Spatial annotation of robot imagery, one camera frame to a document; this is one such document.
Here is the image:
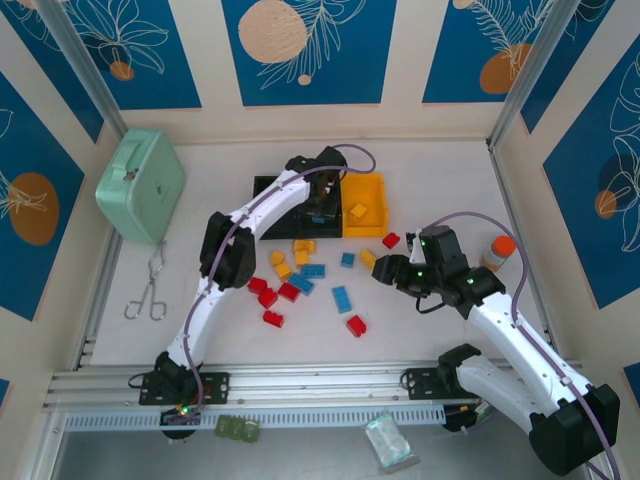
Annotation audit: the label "black plastic bin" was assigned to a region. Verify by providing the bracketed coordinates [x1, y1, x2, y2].
[295, 189, 345, 240]
[252, 174, 301, 240]

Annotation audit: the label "yellow plastic bin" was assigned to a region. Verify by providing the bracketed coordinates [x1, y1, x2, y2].
[341, 171, 391, 239]

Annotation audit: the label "orange capped bottle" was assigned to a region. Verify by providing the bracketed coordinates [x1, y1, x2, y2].
[480, 235, 517, 273]

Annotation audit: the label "mint green carry case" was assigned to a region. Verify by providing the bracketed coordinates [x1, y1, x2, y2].
[94, 128, 187, 246]

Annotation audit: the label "metal scissor tongs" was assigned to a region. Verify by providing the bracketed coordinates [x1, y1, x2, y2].
[123, 241, 170, 322]

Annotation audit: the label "clear plastic packet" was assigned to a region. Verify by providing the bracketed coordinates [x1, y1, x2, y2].
[363, 408, 422, 472]

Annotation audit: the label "green segmented pad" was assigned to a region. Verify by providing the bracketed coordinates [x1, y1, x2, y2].
[214, 414, 262, 444]

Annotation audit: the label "small circuit board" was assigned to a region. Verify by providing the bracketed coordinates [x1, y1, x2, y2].
[158, 403, 205, 442]

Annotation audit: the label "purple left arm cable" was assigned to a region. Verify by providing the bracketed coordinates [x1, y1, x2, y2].
[167, 143, 377, 426]

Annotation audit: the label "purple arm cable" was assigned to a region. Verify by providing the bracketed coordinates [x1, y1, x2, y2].
[428, 212, 624, 480]
[167, 143, 377, 426]

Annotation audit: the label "thin black cable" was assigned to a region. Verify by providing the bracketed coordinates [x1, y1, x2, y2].
[414, 294, 447, 316]

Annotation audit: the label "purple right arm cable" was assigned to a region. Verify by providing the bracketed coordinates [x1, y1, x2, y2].
[428, 212, 624, 480]

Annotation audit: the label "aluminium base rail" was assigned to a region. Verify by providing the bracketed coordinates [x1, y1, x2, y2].
[42, 359, 599, 414]

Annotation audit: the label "aluminium frame post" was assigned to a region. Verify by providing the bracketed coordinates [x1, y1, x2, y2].
[484, 0, 590, 152]
[34, 0, 129, 147]

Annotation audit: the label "white slotted cable duct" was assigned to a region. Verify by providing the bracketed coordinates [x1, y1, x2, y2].
[63, 405, 446, 432]

